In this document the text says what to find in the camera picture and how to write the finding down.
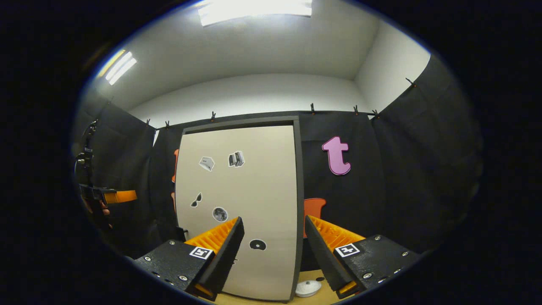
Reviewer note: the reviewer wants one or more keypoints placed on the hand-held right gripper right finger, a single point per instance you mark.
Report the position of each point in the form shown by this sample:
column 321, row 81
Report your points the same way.
column 326, row 258

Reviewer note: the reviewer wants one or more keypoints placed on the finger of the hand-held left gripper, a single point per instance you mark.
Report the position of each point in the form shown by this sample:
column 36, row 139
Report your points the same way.
column 123, row 196

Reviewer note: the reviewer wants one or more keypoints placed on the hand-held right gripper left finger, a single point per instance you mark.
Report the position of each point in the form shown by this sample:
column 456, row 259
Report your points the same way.
column 224, row 262

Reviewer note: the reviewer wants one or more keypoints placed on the grey cabinet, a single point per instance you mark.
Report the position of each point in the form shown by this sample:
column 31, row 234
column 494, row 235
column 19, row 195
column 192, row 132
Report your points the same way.
column 300, row 190

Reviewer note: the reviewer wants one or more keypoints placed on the beige cabinet door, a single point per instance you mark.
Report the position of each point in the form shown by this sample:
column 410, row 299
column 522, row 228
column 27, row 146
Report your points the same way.
column 262, row 190

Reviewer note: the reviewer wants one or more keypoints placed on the white lidded ceramic pot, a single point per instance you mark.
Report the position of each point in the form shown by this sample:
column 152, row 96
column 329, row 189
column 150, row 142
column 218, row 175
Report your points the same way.
column 308, row 289

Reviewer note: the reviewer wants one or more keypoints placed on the narrow ceiling strip light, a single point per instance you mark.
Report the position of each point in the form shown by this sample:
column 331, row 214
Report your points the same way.
column 118, row 67

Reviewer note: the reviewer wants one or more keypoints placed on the black backdrop cloth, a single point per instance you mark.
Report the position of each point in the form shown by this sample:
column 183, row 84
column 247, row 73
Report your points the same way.
column 402, row 169

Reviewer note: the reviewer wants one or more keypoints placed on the row of black cloth clips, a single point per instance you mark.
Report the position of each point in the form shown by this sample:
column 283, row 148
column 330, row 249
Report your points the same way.
column 312, row 108

